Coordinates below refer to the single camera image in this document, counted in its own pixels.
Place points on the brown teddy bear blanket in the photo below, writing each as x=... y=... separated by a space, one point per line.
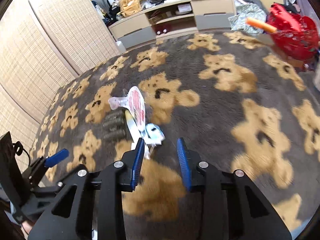
x=234 y=101

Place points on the woven bamboo folding screen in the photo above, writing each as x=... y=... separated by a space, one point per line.
x=45 y=45

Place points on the orange handled tool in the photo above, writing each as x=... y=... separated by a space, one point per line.
x=261 y=25

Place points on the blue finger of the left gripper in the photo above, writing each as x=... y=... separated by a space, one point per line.
x=56 y=158
x=35 y=172

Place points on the white green text wrapper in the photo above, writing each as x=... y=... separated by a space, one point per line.
x=135 y=133

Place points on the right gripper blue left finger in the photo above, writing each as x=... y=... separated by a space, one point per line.
x=70 y=215

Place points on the white red printed wrapper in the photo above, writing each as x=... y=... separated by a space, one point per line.
x=134 y=103

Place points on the light blue wrapper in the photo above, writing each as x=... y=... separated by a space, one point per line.
x=153 y=135

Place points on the dark green battery row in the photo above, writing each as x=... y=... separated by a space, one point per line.
x=114 y=126

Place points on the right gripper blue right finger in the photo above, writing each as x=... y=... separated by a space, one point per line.
x=232 y=206

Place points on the yellow backpack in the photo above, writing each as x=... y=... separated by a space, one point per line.
x=129 y=7

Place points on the beige grey TV cabinet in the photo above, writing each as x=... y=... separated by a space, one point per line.
x=173 y=19

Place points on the person's left hand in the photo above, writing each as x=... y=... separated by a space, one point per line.
x=26 y=227

